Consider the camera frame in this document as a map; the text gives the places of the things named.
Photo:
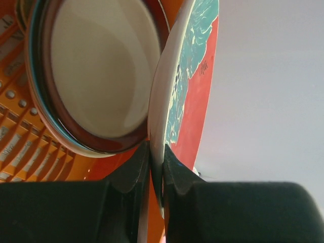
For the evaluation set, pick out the red rim cream plate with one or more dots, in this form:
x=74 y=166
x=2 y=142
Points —
x=98 y=61

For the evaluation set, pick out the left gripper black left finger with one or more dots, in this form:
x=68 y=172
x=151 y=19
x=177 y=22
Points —
x=113 y=209

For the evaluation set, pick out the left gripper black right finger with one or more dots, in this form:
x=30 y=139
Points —
x=199 y=211

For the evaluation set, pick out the orange plastic dish bin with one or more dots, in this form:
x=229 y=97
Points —
x=29 y=151

